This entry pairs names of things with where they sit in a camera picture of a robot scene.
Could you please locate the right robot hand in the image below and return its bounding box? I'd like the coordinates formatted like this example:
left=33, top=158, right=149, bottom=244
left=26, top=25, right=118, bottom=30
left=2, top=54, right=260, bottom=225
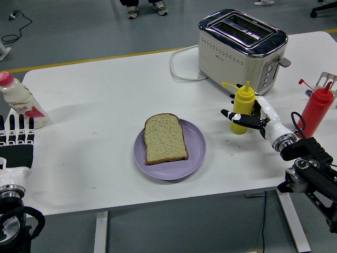
left=220, top=83, right=292, bottom=145

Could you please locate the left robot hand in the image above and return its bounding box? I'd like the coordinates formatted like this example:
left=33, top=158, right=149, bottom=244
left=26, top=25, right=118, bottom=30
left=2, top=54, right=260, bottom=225
left=0, top=114, right=35, bottom=189

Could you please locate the yellow squeeze bottle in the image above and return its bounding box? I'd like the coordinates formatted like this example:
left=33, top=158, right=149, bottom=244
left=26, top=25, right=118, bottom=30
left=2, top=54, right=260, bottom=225
left=222, top=81, right=256, bottom=135

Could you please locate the slice of bread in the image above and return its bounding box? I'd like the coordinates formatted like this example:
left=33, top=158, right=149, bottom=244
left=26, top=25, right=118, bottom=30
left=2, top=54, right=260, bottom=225
left=143, top=113, right=190, bottom=166

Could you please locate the red squeeze bottle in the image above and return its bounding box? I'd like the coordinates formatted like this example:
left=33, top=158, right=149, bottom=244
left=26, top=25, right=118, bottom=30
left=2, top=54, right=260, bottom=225
left=297, top=78, right=335, bottom=139

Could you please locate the metal spatula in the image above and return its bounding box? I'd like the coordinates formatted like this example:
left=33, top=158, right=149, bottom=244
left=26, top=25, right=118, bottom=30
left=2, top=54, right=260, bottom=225
left=304, top=71, right=337, bottom=110

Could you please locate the milk bottle with pink cap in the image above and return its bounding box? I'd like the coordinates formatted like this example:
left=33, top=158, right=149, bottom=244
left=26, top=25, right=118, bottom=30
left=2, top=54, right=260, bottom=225
left=0, top=71, right=50, bottom=130

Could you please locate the cream and chrome toaster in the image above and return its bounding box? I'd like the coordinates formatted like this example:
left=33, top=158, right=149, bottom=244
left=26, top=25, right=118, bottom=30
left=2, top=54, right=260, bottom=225
left=197, top=8, right=292, bottom=101

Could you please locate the purple plate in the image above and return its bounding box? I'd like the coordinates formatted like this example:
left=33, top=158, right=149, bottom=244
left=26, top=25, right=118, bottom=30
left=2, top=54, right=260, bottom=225
left=133, top=118, right=207, bottom=182

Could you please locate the white table leg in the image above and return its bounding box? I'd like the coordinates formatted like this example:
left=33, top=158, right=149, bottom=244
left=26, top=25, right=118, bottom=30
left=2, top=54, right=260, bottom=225
left=93, top=210, right=110, bottom=253
left=275, top=189, right=313, bottom=252

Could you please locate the white stand base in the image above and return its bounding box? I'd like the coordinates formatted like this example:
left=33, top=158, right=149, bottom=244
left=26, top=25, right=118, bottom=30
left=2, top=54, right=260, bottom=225
left=0, top=42, right=13, bottom=62

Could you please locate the black office chair base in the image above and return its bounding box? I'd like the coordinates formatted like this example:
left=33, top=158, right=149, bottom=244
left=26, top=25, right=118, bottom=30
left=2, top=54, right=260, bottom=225
left=310, top=0, right=337, bottom=18

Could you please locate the grey sneaker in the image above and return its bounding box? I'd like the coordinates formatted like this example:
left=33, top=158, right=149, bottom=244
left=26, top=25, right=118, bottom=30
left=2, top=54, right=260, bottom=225
left=152, top=1, right=169, bottom=16
left=127, top=5, right=140, bottom=20

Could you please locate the black cable under table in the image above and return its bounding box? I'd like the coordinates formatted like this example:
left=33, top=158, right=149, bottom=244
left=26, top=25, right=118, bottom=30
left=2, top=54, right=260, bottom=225
left=261, top=191, right=268, bottom=253

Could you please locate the white toaster cord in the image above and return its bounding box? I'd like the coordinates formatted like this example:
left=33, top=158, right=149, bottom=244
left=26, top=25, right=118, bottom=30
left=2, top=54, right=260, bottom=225
left=169, top=44, right=209, bottom=82

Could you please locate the black floor cable with plug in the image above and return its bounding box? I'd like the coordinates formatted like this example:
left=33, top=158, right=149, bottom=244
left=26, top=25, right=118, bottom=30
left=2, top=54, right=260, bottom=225
left=2, top=9, right=33, bottom=43

